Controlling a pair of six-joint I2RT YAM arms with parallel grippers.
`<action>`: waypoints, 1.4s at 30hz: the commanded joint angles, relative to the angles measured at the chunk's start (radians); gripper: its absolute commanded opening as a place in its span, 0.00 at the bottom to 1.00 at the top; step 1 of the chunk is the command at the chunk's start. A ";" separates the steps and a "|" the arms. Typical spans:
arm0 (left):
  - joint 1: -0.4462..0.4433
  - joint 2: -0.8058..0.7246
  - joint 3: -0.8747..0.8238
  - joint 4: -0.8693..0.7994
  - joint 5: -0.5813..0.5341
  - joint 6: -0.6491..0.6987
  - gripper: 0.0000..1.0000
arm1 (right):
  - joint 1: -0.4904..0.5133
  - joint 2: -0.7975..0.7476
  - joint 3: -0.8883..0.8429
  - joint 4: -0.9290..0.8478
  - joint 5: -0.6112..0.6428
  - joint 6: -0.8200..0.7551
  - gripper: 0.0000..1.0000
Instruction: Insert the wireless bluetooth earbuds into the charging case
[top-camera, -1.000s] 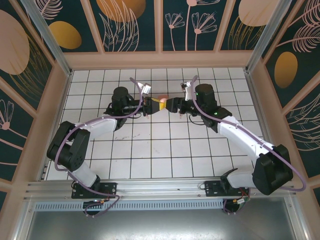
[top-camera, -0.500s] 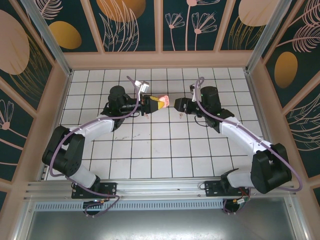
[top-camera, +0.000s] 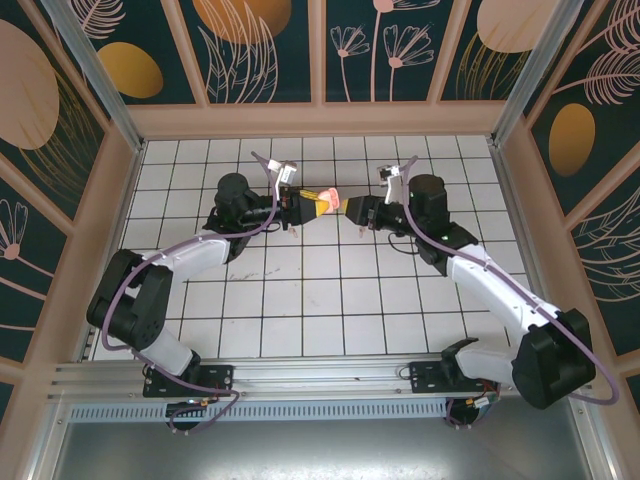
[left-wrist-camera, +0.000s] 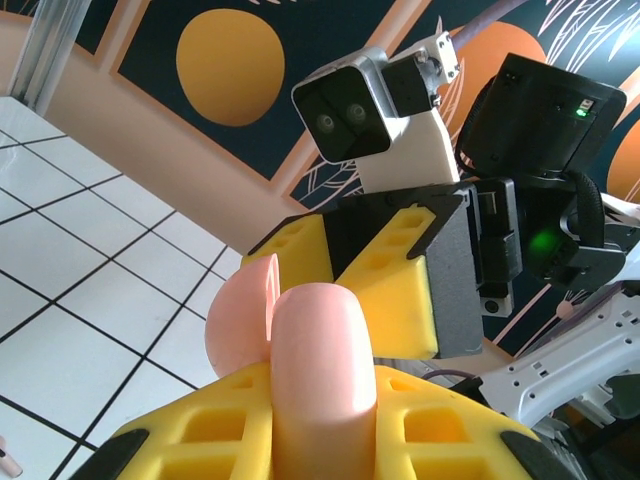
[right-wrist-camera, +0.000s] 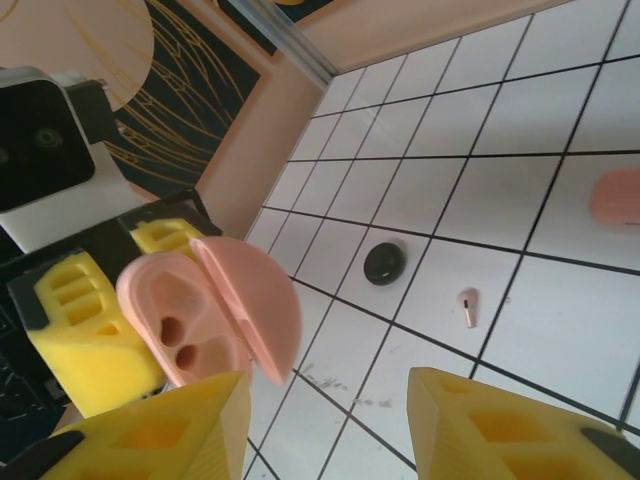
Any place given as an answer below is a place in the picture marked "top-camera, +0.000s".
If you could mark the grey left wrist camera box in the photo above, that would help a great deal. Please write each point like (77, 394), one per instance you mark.
(285, 172)

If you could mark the dark panel pink leaf outlines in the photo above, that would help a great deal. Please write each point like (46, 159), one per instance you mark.
(610, 280)

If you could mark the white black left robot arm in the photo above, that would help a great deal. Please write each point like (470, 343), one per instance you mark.
(195, 255)

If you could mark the grey metal sheet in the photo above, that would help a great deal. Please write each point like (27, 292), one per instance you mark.
(320, 450)

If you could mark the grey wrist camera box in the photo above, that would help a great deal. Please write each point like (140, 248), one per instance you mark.
(389, 172)
(285, 172)

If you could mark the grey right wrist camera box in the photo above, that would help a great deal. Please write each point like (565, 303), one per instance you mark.
(389, 172)

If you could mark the dark panel pink circle gold lines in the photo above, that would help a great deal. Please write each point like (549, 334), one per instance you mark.
(500, 60)
(50, 125)

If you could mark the aluminium corner post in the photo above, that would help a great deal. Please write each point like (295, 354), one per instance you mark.
(100, 80)
(525, 70)

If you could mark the dark panel pink flowers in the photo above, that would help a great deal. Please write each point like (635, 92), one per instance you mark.
(360, 75)

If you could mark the pink earbud charging case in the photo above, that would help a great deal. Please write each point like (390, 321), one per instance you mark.
(331, 196)

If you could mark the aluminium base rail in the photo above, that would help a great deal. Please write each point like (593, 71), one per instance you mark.
(320, 380)

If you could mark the aluminium table edge rail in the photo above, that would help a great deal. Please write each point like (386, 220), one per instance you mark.
(91, 345)
(517, 235)

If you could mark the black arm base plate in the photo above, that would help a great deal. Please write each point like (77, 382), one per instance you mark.
(425, 377)
(222, 380)

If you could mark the dark panel orange circle leaves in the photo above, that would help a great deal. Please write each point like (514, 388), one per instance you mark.
(250, 60)

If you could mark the dark panel orange oval leaf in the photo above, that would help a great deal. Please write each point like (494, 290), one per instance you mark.
(165, 50)
(600, 75)

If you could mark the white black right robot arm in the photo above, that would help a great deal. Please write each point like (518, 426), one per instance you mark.
(495, 285)

